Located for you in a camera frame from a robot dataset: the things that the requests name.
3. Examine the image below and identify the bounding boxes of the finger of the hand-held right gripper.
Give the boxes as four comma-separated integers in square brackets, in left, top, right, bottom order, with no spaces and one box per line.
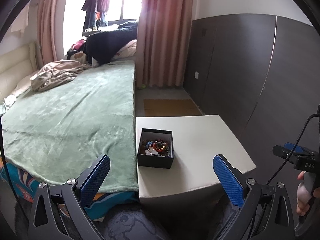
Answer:
[272,142,313,161]

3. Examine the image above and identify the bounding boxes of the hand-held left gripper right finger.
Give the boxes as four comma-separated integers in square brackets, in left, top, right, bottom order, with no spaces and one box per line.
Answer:
[212,154,295,240]

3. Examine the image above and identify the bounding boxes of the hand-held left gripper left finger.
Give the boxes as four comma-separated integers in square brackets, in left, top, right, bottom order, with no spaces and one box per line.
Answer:
[27,154,112,240]

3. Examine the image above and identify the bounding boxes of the black jewelry box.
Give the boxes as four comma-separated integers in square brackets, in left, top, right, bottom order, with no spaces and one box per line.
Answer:
[137,128,175,169]

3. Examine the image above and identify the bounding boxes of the person's right hand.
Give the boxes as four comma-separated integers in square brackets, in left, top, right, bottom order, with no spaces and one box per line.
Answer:
[296,172,312,217]

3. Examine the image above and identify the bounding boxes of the white side table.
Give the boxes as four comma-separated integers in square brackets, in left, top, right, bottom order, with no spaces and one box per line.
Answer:
[135,115,257,205]

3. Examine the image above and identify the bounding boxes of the person's dark printed pants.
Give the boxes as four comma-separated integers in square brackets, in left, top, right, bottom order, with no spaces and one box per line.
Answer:
[103,200,167,240]

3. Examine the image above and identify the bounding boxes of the bed with green blanket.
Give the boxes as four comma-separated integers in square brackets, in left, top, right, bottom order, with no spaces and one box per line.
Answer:
[1,60,139,193]

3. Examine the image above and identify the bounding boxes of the colourful cartoon bedsheet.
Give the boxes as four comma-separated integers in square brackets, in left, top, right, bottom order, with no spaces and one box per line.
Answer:
[0,162,139,223]

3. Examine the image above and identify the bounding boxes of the flat brown cardboard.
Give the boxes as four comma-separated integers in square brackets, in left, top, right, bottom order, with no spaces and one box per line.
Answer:
[143,99,201,117]

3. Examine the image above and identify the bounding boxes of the beige crumpled blanket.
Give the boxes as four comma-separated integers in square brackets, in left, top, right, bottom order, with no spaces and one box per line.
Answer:
[30,59,91,92]

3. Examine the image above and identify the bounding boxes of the patterned quilt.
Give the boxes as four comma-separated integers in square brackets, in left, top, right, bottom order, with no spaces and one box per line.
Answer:
[110,39,138,62]

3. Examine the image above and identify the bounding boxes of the pink clothing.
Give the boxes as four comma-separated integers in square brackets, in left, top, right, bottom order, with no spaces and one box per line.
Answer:
[71,38,87,52]

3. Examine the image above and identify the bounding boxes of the black garment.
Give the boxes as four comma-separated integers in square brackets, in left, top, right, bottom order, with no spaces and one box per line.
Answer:
[84,21,139,66]

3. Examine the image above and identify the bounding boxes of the cream bed headboard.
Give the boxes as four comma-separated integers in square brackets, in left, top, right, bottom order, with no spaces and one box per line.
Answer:
[0,41,38,103]

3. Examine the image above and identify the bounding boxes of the white hanging cloth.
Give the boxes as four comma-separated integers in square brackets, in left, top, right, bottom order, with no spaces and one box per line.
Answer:
[11,12,29,33]

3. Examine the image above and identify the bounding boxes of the hanging dark clothes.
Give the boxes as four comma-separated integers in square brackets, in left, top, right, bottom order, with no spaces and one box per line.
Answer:
[82,0,111,28]

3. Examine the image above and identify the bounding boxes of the window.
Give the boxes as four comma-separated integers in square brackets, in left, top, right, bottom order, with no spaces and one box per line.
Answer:
[62,0,146,56]

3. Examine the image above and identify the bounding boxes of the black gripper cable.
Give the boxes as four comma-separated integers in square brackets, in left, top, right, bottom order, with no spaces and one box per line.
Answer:
[265,104,320,186]

